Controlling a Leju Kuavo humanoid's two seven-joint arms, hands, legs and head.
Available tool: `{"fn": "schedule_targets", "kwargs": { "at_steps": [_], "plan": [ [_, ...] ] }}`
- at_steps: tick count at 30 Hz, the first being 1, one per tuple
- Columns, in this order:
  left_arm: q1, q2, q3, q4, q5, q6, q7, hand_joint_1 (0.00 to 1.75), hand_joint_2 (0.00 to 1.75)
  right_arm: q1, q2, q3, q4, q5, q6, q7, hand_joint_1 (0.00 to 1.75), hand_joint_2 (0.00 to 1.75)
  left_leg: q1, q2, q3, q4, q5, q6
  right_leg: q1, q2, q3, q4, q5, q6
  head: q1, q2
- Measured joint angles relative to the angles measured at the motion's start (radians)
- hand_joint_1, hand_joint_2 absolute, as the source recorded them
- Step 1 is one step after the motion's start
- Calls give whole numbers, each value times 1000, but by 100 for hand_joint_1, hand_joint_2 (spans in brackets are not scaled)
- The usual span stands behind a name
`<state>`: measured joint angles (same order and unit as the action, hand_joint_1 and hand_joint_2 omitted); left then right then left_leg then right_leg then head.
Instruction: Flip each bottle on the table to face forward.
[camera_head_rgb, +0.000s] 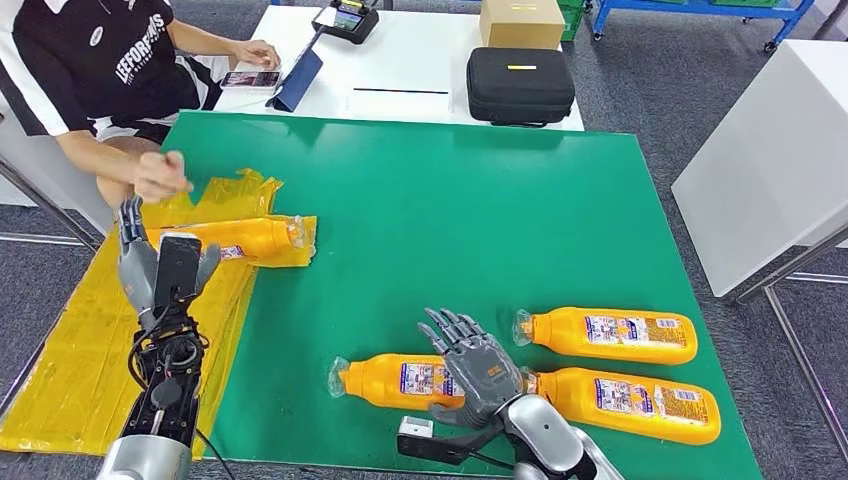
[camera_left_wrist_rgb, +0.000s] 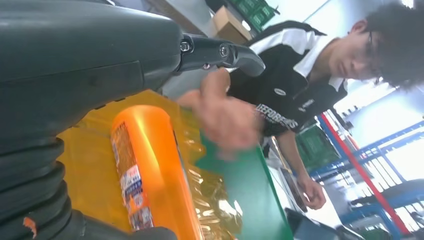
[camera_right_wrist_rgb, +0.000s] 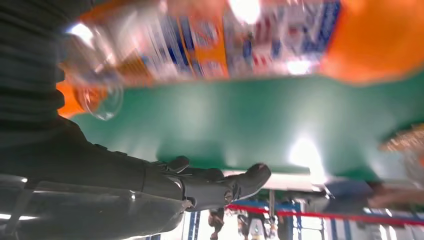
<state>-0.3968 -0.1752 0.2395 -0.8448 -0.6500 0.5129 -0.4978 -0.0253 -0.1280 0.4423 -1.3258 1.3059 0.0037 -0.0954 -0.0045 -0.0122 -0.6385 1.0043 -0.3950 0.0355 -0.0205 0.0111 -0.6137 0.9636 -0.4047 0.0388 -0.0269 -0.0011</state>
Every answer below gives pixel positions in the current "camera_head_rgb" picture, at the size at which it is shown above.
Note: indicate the person's left hand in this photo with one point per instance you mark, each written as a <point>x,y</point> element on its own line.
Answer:
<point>258,54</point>

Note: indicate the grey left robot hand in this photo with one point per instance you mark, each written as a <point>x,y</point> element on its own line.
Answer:
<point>136,272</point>

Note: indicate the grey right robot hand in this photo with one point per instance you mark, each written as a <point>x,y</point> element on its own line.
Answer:
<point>487,378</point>

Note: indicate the person's right hand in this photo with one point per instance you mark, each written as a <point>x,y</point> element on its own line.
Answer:
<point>162,177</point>

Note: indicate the smartphone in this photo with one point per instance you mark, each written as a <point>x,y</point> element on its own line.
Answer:
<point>250,79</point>

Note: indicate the orange detergent bottle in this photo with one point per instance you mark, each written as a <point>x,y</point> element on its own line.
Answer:
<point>596,401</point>
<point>378,384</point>
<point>563,334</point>
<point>252,238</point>

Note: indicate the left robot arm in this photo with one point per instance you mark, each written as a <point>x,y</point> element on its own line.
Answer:
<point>162,397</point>

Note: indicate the person's right forearm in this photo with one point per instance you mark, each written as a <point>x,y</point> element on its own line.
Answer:
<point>99,159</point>

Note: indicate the person's left forearm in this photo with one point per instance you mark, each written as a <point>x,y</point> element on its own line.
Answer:
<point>202,40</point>

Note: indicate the blue tablet cover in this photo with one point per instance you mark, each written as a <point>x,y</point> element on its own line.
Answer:
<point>299,78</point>

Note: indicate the black remote controller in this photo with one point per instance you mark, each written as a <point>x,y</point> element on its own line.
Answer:
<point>346,21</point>

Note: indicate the yellow taped cardboard mat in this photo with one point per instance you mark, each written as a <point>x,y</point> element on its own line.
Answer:
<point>79,371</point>

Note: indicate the white table with metal legs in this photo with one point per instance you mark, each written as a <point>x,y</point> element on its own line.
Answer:
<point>33,179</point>
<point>762,166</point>

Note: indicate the person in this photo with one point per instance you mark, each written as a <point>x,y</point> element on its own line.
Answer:
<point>86,60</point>

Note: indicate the black pen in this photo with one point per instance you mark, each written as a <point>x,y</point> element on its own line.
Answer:
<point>401,91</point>

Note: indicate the black zip carrying case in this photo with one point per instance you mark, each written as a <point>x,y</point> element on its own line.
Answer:
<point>520,86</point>

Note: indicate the brown cardboard box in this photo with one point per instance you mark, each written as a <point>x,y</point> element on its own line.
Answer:
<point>523,25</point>

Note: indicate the blue wheeled metal rack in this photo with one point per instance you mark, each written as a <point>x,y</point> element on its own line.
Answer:
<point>702,8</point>

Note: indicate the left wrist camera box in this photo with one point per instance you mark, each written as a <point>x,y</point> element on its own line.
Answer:
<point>177,268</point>

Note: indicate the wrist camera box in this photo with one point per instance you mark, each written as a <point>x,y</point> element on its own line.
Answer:
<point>177,268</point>
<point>437,447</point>

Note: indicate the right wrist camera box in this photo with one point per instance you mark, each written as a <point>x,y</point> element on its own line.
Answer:
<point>437,447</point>

